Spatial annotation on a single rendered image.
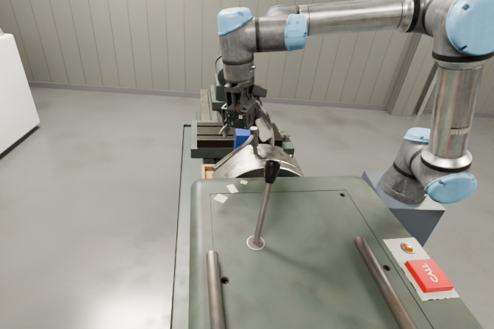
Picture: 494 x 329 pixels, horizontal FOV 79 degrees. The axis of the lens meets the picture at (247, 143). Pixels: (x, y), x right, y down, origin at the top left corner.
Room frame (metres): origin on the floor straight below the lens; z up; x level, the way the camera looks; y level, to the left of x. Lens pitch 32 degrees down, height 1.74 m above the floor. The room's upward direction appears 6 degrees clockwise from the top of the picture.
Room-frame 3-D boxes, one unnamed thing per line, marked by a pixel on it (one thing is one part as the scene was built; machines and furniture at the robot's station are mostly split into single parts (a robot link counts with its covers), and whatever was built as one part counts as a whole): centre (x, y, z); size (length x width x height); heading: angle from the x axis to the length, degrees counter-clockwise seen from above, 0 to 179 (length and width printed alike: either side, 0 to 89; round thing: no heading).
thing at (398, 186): (0.84, -0.56, 1.15); 0.15 x 0.15 x 0.10
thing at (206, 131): (1.35, 0.05, 0.95); 0.43 x 0.18 x 0.04; 102
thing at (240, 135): (1.10, 0.01, 1.00); 0.08 x 0.06 x 0.23; 102
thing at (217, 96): (1.94, 0.19, 1.01); 0.30 x 0.20 x 0.29; 12
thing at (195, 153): (1.40, 0.04, 0.89); 0.53 x 0.30 x 0.06; 102
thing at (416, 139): (0.83, -0.56, 1.27); 0.13 x 0.12 x 0.14; 1
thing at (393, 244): (0.39, -0.36, 1.23); 0.13 x 0.08 x 0.06; 12
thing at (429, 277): (0.37, -0.37, 1.26); 0.06 x 0.06 x 0.02; 12
